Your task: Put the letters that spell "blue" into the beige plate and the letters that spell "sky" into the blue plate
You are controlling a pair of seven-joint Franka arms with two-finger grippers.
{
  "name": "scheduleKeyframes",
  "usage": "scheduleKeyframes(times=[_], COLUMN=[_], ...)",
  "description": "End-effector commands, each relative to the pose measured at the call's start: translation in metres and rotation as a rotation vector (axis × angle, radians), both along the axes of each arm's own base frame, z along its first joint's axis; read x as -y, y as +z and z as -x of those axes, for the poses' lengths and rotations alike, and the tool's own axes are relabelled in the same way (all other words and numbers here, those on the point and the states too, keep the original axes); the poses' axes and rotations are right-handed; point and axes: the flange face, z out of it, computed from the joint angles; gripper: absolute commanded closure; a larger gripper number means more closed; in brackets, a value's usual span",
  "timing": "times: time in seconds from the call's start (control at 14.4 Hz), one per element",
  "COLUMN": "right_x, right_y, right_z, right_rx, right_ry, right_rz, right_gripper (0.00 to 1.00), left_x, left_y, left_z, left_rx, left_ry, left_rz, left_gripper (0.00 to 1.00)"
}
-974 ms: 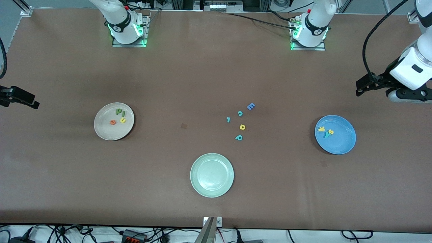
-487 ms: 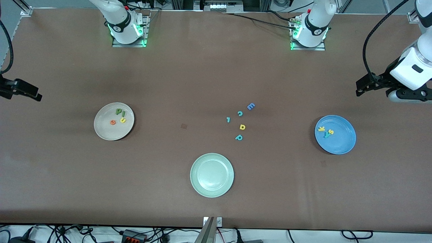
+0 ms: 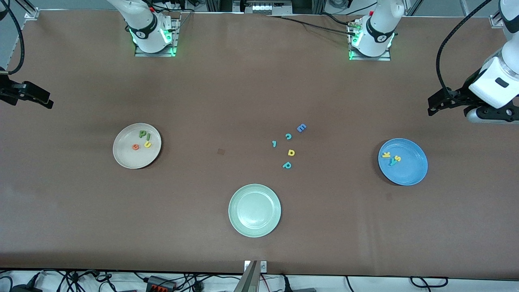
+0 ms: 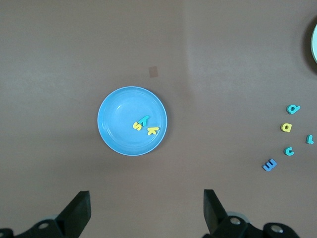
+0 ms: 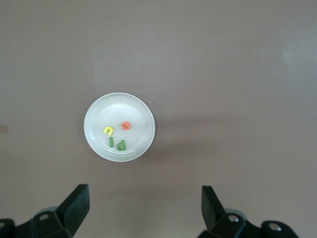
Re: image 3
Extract silver metal control box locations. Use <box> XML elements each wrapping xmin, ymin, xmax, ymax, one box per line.
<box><xmin>233</xmin><ymin>0</ymin><xmax>293</xmax><ymax>16</ymax></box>

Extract black power strip red switches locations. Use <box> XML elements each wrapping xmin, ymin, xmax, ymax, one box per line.
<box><xmin>146</xmin><ymin>276</ymin><xmax>178</xmax><ymax>292</ymax></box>

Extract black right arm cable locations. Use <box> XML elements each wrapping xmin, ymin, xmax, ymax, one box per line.
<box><xmin>0</xmin><ymin>0</ymin><xmax>25</xmax><ymax>75</ymax></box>

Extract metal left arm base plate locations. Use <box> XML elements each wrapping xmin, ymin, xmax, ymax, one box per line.
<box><xmin>349</xmin><ymin>39</ymin><xmax>392</xmax><ymax>61</ymax></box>

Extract black cable on table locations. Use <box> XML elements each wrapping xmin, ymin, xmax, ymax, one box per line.
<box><xmin>320</xmin><ymin>12</ymin><xmax>355</xmax><ymax>27</ymax></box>
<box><xmin>268</xmin><ymin>15</ymin><xmax>357</xmax><ymax>36</ymax></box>

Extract grey metal camera pole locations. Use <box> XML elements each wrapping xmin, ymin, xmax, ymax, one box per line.
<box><xmin>234</xmin><ymin>261</ymin><xmax>260</xmax><ymax>292</ymax></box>

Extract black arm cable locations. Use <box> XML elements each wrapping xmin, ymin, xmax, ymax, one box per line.
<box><xmin>0</xmin><ymin>0</ymin><xmax>25</xmax><ymax>75</ymax></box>
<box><xmin>435</xmin><ymin>0</ymin><xmax>493</xmax><ymax>94</ymax></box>

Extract black looped floor cable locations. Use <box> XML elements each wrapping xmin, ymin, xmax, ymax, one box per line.
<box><xmin>410</xmin><ymin>277</ymin><xmax>449</xmax><ymax>288</ymax></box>

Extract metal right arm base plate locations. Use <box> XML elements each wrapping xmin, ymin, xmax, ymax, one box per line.
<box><xmin>135</xmin><ymin>18</ymin><xmax>181</xmax><ymax>57</ymax></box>

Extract pale green round plate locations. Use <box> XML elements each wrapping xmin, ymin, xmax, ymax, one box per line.
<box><xmin>228</xmin><ymin>184</ymin><xmax>282</xmax><ymax>238</ymax></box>

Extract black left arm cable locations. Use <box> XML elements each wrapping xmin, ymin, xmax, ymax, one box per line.
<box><xmin>435</xmin><ymin>0</ymin><xmax>493</xmax><ymax>94</ymax></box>

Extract blue round plate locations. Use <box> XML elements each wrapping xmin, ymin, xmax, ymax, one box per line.
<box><xmin>378</xmin><ymin>138</ymin><xmax>429</xmax><ymax>186</ymax></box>

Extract beige brown round plate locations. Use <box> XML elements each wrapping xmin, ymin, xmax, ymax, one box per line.
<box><xmin>113</xmin><ymin>123</ymin><xmax>162</xmax><ymax>170</ymax></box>

